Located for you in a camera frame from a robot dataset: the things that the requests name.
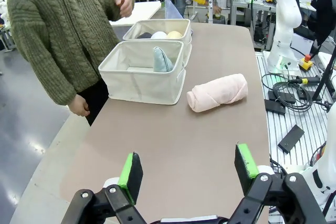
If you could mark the person's black trousers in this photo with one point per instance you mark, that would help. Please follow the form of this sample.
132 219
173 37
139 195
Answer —
95 100

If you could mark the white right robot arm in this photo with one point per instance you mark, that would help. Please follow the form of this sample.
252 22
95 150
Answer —
284 19

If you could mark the pink rolled towel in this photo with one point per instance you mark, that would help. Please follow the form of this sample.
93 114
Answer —
218 93

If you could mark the person's left hand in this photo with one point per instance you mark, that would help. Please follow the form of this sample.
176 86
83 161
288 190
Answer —
126 3

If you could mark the grey blue towel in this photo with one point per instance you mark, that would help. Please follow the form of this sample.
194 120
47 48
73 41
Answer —
173 11

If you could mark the person in black clothes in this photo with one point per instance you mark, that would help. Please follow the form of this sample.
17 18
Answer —
321 6

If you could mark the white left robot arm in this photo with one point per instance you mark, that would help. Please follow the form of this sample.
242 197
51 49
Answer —
321 176

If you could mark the black tripod leg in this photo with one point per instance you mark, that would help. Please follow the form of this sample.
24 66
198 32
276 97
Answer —
324 77

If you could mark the black rectangular box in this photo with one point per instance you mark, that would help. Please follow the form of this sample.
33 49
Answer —
283 96
274 106

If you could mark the white side table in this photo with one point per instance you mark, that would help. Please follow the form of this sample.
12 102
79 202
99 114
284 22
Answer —
139 11

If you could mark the person's right hand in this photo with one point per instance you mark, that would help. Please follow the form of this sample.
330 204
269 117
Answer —
78 106

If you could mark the yellow emergency stop box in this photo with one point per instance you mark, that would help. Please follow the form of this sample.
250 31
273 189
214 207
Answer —
305 63

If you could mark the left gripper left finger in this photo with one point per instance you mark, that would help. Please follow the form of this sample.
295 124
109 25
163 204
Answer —
131 176

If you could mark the beige fabric bin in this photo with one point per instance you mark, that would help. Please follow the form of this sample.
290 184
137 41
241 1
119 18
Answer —
141 85
181 28

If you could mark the white rolled towel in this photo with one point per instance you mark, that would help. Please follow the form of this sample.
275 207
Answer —
158 35

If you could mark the light blue towel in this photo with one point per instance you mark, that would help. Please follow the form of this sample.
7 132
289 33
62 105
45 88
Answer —
161 62

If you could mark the black flat plate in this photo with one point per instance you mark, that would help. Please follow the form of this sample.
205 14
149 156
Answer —
291 140

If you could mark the dark rolled towel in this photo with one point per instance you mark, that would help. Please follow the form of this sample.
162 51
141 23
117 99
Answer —
144 35

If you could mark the person's left forearm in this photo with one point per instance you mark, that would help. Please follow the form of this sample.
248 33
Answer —
110 1

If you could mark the green knit sweater torso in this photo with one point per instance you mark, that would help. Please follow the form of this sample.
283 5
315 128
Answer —
60 24

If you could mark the person's right forearm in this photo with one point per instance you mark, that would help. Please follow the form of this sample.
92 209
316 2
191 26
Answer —
56 85

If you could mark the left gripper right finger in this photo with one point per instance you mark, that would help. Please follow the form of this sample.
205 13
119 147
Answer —
244 163

